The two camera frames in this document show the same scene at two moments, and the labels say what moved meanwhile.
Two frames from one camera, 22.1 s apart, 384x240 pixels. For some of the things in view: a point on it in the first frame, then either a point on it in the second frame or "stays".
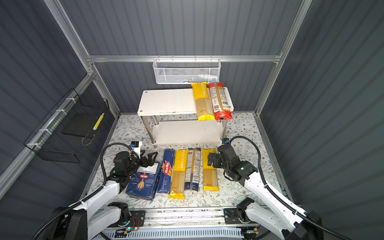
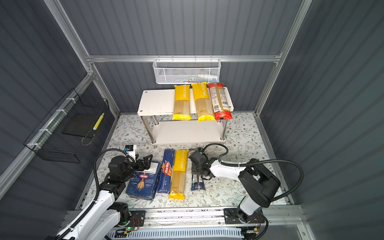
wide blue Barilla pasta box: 143,183 stays
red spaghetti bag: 219,102 stays
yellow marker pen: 100,119 stays
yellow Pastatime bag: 210,181 -> 182,110
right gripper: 215,162 -> 193,170
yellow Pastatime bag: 205,109 stays
